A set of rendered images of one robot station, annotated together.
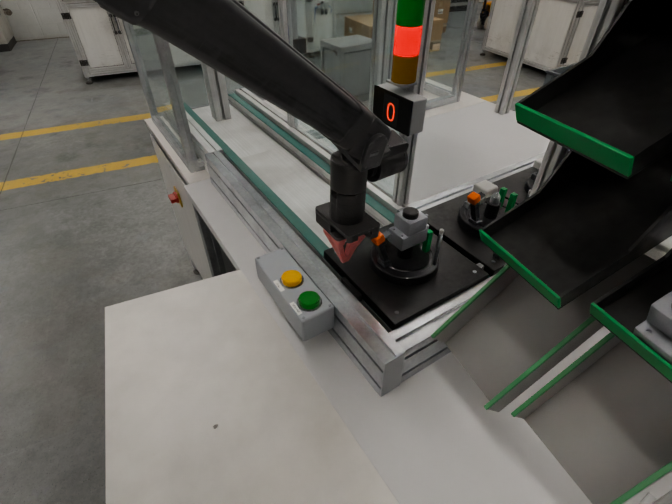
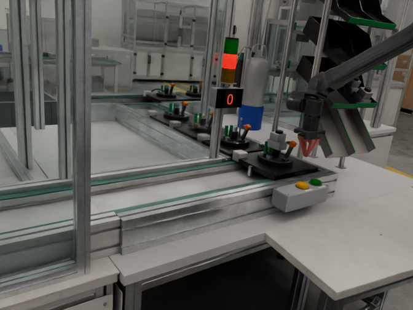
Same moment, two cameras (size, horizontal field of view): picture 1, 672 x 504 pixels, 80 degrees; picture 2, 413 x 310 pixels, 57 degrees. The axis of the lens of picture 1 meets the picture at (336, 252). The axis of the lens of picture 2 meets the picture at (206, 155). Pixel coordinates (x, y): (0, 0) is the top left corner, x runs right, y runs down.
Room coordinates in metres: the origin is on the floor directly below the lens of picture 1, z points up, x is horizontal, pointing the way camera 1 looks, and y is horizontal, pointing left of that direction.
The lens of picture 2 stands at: (1.01, 1.26, 1.43)
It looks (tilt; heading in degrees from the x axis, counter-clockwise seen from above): 18 degrees down; 265
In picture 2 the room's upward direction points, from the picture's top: 6 degrees clockwise
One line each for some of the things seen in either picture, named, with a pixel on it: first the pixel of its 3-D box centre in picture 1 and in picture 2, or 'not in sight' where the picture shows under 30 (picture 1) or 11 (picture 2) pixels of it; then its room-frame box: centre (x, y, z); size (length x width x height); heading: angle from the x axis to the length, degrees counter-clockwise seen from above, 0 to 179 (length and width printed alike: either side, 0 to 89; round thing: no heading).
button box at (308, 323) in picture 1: (292, 290); (300, 194); (0.57, 0.09, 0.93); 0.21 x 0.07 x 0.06; 33
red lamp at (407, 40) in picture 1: (407, 39); (229, 61); (0.84, -0.14, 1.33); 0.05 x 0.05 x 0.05
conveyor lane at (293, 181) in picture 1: (335, 212); (208, 184); (0.88, 0.00, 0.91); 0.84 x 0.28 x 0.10; 33
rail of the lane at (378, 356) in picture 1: (279, 238); (246, 201); (0.77, 0.14, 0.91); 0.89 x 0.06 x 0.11; 33
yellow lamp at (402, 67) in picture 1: (404, 67); (227, 75); (0.84, -0.14, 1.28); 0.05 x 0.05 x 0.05
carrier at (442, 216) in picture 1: (493, 207); (234, 133); (0.76, -0.35, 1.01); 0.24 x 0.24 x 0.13; 33
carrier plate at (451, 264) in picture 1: (403, 265); (274, 163); (0.62, -0.14, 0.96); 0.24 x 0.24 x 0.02; 33
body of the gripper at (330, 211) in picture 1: (347, 205); (310, 124); (0.54, -0.02, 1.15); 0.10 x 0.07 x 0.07; 34
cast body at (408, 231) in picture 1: (412, 224); (276, 138); (0.62, -0.15, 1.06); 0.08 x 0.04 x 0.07; 123
